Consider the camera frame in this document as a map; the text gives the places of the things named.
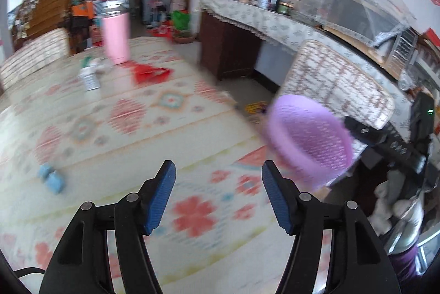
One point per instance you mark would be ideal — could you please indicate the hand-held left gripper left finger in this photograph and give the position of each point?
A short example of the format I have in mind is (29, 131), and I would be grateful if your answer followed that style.
(161, 197)

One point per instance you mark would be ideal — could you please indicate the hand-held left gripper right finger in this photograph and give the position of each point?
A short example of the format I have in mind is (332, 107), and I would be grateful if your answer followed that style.
(276, 201)

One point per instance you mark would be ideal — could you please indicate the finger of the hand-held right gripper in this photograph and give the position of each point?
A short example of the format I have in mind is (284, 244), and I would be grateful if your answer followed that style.
(357, 128)

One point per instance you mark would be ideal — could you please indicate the purple plastic basket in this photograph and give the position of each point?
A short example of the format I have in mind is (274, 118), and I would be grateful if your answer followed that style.
(309, 139)

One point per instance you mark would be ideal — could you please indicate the person's right hand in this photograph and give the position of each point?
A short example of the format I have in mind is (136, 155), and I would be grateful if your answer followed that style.
(388, 208)

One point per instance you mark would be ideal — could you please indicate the checked cushioned chair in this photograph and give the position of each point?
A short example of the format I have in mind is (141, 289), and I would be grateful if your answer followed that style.
(34, 53)
(337, 84)

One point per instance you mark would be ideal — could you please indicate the silver toaster oven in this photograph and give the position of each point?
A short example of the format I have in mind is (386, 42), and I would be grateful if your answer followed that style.
(402, 49)

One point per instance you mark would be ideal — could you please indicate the yellow floor scrap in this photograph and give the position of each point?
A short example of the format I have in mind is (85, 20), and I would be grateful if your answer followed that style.
(256, 107)

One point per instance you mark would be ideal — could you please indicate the torn blue carton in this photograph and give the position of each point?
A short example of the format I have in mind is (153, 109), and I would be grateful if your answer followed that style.
(56, 184)
(44, 172)

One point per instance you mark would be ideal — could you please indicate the mesh food cover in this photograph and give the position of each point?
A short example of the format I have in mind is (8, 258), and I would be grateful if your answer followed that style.
(357, 8)

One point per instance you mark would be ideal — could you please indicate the red plastic bag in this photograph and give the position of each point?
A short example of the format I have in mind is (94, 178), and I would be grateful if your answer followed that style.
(149, 72)

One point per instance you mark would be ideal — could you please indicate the small white bottle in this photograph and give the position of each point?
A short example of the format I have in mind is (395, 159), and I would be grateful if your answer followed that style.
(89, 80)

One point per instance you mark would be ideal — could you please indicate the green tin can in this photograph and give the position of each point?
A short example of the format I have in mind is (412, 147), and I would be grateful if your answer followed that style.
(283, 8)

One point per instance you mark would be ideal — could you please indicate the clear plastic bottle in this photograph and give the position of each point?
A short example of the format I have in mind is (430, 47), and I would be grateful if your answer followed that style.
(92, 63)

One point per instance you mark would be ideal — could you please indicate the dark wooden cabinet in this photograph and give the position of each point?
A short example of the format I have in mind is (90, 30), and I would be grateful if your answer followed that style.
(227, 46)

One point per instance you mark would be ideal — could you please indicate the red shopping bag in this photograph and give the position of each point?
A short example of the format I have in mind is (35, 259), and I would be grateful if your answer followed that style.
(165, 32)

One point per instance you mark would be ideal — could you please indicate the pink thermos bottle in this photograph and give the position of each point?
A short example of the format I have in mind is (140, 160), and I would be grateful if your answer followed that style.
(117, 36)

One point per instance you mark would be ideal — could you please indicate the green shopping bag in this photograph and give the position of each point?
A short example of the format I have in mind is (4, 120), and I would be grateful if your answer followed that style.
(180, 20)

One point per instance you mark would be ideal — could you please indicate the metal storage rack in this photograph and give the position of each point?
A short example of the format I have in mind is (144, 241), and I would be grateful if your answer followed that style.
(154, 5)

